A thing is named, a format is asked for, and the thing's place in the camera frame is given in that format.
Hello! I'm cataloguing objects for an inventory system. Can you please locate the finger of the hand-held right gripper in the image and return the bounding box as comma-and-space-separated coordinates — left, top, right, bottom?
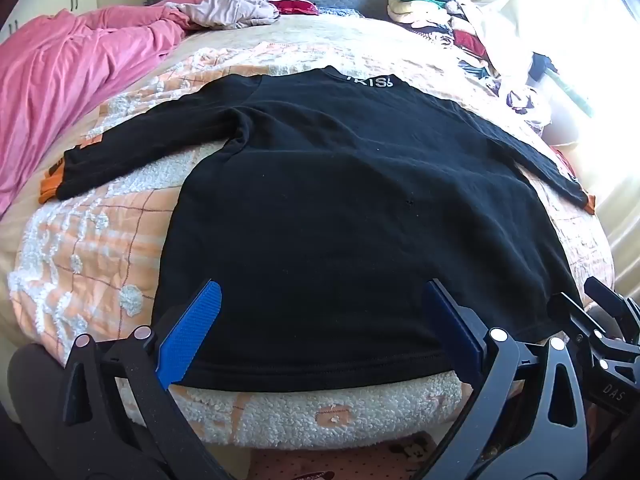
584, 276, 640, 323
548, 292, 608, 361

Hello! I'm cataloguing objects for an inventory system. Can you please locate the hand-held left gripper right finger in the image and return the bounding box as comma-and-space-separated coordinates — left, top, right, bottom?
421, 279, 590, 480

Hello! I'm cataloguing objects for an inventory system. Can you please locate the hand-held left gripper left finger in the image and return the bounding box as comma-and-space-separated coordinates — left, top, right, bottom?
62, 279, 236, 480

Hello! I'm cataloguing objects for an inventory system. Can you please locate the black long sleeve sweater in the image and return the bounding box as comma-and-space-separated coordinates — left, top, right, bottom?
59, 64, 597, 392

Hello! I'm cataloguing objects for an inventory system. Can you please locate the pile of folded clothes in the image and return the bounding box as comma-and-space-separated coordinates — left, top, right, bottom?
387, 0, 506, 81

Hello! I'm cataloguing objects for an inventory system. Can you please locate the orange white chenille blanket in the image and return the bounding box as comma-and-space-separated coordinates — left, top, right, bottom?
7, 42, 613, 453

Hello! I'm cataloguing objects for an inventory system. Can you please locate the green edged board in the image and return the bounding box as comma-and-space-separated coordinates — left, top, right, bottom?
544, 67, 593, 116

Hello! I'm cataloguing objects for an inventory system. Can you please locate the black white patterned garment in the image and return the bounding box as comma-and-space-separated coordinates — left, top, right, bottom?
505, 85, 551, 128

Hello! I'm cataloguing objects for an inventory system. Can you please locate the dark blue garment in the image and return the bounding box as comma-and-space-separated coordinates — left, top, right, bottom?
532, 52, 558, 81

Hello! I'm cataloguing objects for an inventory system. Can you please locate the pink duvet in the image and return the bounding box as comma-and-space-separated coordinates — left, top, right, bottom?
0, 7, 193, 216

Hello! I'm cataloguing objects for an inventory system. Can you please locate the white curtain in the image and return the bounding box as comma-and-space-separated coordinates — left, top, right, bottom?
457, 0, 640, 261

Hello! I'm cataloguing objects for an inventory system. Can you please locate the bed with beige sheet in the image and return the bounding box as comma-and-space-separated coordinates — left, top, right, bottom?
0, 10, 616, 361

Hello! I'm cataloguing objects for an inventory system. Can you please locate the pale lilac garment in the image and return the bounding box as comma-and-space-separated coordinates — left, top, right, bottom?
167, 0, 282, 31

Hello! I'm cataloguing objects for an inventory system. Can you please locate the red cloth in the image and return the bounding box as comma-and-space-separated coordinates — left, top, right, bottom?
274, 0, 320, 17

